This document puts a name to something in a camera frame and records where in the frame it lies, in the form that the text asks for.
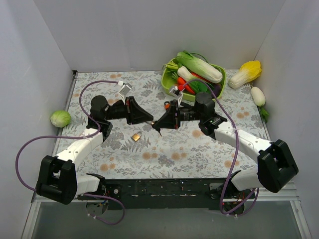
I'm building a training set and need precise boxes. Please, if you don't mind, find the toy purple eggplant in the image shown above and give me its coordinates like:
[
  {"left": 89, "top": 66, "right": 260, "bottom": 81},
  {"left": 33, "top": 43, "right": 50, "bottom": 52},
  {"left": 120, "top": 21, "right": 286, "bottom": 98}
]
[{"left": 211, "top": 84, "right": 222, "bottom": 97}]

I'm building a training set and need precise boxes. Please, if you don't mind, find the orange black padlock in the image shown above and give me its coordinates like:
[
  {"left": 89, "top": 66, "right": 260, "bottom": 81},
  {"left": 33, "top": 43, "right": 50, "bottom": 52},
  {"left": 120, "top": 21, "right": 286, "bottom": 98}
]
[{"left": 164, "top": 101, "right": 170, "bottom": 110}]

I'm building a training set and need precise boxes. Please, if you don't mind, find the large toy napa cabbage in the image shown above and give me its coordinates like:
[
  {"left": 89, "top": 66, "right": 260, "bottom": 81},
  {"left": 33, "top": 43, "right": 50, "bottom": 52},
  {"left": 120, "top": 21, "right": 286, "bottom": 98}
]
[{"left": 176, "top": 51, "right": 223, "bottom": 83}]

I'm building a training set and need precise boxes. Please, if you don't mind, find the toy green leafy vegetable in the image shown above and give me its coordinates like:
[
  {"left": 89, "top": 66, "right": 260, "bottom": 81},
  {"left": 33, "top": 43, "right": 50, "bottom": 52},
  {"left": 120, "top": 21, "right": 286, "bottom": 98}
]
[{"left": 188, "top": 77, "right": 212, "bottom": 94}]

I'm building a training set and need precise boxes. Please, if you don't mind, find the toy yellow-leaf cabbage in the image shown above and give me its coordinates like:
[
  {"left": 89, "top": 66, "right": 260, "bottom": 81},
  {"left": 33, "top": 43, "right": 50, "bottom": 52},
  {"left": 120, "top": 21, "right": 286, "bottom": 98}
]
[{"left": 228, "top": 60, "right": 262, "bottom": 89}]

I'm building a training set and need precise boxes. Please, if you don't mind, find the green plastic tray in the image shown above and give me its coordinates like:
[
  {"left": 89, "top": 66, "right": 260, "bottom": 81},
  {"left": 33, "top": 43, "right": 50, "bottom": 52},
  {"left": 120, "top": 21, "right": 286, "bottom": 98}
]
[{"left": 161, "top": 64, "right": 227, "bottom": 102}]

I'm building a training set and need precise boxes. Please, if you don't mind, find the toy round green cabbage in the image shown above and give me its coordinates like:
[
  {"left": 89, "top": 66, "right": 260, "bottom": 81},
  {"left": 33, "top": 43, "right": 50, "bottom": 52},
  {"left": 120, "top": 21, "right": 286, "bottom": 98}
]
[{"left": 50, "top": 111, "right": 71, "bottom": 128}]

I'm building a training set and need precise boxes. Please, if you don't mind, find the toy white radish on table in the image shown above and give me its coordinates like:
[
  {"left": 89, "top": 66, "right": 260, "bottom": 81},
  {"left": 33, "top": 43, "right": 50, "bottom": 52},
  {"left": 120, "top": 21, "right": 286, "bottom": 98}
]
[{"left": 251, "top": 87, "right": 269, "bottom": 122}]

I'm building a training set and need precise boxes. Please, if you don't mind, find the floral table mat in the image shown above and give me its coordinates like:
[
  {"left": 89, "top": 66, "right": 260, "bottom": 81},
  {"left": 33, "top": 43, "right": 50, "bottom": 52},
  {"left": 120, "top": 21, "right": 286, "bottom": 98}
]
[{"left": 62, "top": 71, "right": 257, "bottom": 179}]

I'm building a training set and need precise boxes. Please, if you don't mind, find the toy orange carrot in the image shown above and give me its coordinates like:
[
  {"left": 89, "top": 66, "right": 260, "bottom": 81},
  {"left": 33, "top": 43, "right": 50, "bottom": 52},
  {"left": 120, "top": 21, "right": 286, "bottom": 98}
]
[{"left": 177, "top": 77, "right": 195, "bottom": 95}]

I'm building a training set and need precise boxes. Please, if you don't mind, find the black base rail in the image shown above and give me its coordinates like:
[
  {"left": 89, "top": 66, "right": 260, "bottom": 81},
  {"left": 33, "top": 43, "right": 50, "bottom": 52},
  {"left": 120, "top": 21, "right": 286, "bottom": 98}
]
[{"left": 77, "top": 178, "right": 250, "bottom": 210}]

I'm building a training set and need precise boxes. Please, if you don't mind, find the purple cable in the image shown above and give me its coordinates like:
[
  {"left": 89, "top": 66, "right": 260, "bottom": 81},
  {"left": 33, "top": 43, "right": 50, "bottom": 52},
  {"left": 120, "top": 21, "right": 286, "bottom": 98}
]
[
  {"left": 183, "top": 79, "right": 260, "bottom": 218},
  {"left": 15, "top": 80, "right": 126, "bottom": 225}
]

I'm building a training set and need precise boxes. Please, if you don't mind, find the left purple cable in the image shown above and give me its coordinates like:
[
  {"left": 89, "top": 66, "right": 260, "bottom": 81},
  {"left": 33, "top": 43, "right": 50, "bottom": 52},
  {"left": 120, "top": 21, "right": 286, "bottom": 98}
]
[{"left": 15, "top": 80, "right": 126, "bottom": 225}]

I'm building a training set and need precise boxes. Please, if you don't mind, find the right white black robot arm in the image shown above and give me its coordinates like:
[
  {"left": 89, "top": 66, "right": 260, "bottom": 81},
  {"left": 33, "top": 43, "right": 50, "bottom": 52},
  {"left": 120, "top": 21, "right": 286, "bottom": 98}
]
[{"left": 153, "top": 92, "right": 299, "bottom": 198}]

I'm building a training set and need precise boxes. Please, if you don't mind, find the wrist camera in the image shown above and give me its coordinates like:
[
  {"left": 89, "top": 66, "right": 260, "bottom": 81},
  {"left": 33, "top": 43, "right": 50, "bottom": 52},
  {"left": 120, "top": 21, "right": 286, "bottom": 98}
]
[
  {"left": 169, "top": 85, "right": 184, "bottom": 107},
  {"left": 118, "top": 81, "right": 132, "bottom": 103}
]

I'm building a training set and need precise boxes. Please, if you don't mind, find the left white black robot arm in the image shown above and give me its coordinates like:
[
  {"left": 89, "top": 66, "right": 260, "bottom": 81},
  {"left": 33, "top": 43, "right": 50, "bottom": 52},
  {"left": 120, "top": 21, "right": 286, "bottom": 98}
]
[{"left": 36, "top": 95, "right": 154, "bottom": 205}]

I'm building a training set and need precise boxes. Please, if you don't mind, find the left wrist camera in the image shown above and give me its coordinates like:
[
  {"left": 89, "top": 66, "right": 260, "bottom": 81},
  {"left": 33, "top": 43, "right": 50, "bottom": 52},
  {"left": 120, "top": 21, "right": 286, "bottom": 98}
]
[{"left": 118, "top": 81, "right": 132, "bottom": 103}]

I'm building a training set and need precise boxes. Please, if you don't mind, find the brass padlock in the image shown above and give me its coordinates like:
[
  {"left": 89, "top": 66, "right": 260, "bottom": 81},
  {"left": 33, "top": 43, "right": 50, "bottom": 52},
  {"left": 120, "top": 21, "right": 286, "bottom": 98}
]
[{"left": 131, "top": 131, "right": 142, "bottom": 142}]

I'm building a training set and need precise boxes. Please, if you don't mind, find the toy red pepper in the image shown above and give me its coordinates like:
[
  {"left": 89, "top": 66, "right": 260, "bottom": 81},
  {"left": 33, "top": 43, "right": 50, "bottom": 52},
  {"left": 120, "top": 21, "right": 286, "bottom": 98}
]
[{"left": 191, "top": 72, "right": 206, "bottom": 80}]

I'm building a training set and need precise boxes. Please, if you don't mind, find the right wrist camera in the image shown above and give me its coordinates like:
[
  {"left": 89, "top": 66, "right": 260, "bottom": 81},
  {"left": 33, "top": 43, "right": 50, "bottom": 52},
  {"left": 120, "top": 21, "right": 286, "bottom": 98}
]
[{"left": 169, "top": 85, "right": 184, "bottom": 107}]

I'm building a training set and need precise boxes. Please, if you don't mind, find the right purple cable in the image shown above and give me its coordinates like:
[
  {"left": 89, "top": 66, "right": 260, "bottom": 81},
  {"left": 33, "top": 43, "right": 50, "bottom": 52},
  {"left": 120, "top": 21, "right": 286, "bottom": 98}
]
[{"left": 183, "top": 79, "right": 260, "bottom": 218}]

